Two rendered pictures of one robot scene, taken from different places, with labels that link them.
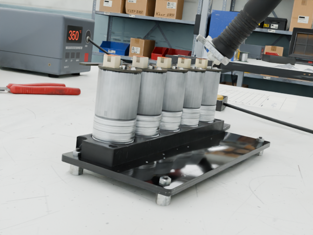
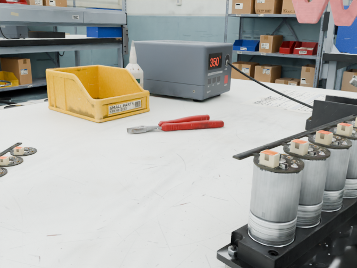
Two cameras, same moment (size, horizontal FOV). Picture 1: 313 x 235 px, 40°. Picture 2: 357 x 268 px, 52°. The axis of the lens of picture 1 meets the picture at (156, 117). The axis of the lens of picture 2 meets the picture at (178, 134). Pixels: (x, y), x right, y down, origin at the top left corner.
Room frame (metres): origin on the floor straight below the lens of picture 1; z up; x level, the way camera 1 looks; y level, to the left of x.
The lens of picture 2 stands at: (0.07, 0.02, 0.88)
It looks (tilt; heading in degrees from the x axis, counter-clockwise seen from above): 17 degrees down; 16
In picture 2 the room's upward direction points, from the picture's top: 1 degrees clockwise
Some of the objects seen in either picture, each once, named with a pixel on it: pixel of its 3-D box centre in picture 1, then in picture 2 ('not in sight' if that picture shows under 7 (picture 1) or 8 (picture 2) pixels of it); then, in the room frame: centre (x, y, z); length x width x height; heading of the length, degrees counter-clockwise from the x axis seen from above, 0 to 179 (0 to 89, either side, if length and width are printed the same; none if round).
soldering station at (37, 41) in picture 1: (37, 42); (183, 68); (0.73, 0.21, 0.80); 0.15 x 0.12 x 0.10; 75
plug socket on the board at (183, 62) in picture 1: (184, 63); (345, 129); (0.31, -0.02, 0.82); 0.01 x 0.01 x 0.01; 59
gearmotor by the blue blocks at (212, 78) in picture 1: (201, 98); not in sight; (0.34, -0.03, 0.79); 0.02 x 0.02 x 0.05
